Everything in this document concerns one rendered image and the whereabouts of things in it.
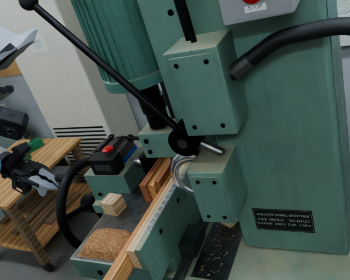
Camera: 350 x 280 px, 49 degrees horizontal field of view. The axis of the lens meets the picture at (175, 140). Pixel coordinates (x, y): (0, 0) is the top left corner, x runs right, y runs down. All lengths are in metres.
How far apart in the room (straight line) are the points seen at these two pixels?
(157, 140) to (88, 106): 1.57
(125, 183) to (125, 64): 0.36
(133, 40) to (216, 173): 0.30
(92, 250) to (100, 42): 0.44
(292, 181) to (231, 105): 0.23
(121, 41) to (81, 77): 1.60
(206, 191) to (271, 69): 0.24
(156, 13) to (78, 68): 1.64
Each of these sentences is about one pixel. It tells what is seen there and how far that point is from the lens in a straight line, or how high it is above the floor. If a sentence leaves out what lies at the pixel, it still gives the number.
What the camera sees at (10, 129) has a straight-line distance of 0.63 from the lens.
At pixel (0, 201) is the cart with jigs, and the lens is 2.20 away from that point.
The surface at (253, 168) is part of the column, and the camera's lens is 0.76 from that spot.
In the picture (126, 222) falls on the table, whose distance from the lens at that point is 0.95.
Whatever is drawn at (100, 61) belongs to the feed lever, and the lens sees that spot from 0.73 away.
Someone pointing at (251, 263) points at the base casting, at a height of 0.80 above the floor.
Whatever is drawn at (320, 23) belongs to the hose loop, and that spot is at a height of 1.29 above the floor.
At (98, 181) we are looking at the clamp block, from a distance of 1.07.
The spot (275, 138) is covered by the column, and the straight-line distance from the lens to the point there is 0.72.
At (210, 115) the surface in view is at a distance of 0.62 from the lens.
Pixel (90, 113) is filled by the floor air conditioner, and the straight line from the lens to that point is 2.47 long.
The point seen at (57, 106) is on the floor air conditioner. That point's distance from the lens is 2.62.
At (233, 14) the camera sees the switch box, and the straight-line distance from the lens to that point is 0.57.
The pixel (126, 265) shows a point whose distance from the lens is 0.81.
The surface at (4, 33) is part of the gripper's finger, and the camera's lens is 0.67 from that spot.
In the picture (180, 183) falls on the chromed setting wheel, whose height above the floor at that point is 1.01.
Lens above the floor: 1.46
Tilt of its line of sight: 28 degrees down
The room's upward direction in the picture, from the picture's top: 19 degrees counter-clockwise
